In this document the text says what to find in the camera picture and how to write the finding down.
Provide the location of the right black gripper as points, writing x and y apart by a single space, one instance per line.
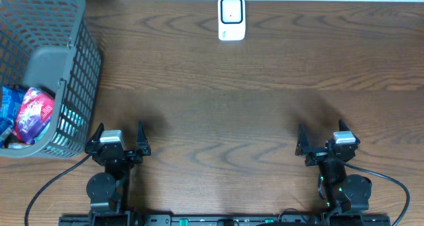
326 154

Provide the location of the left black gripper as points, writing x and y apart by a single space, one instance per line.
116 154

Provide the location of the teal wet wipes pack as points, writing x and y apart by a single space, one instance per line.
69 129

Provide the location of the red purple pad package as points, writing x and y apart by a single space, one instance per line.
34 115

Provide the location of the blue cookie package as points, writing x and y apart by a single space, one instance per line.
12 98

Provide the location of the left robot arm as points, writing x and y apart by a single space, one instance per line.
109 190

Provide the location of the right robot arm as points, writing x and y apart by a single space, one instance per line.
346 195

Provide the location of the white barcode scanner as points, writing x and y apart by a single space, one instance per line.
231 20

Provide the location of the grey plastic mesh basket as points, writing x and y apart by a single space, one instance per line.
46 44

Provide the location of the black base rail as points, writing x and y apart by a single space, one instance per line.
287 219

